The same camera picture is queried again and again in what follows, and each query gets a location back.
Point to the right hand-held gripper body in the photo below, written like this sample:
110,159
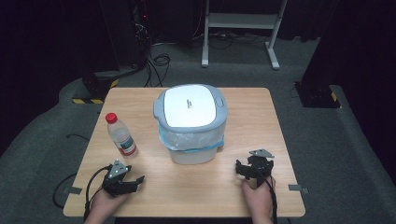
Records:
261,165

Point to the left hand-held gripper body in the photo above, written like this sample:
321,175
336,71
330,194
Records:
115,182

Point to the person's left hand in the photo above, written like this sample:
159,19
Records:
107,202

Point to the person's right hand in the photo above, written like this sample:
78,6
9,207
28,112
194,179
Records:
257,196

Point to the clear plastic bottle red cap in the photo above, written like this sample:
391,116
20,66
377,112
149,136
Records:
122,137

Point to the grey tape piece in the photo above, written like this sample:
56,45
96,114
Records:
73,190
297,188

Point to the translucent blue bin liner bag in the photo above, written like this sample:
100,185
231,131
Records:
193,140

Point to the white trash bin grey lid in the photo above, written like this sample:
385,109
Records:
190,105

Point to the black stand base striped edge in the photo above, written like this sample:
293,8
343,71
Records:
93,90

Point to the black stand base yellow mark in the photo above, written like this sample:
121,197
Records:
317,95

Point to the white metal stand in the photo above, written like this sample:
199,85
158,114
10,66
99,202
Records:
243,21

